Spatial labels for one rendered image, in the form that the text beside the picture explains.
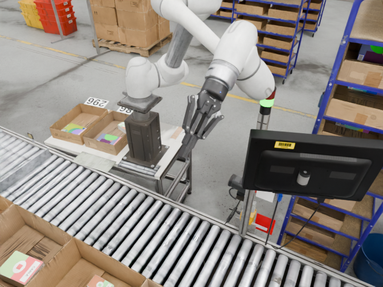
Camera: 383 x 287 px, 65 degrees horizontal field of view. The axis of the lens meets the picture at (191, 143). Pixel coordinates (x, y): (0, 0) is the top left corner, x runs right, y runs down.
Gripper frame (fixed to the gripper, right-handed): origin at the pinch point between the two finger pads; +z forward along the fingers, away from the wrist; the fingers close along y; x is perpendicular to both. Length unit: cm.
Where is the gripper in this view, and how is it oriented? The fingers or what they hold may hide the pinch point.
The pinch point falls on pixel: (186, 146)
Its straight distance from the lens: 84.8
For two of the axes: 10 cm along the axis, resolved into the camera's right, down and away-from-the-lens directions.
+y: -7.6, -4.5, -4.7
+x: 4.8, 0.9, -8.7
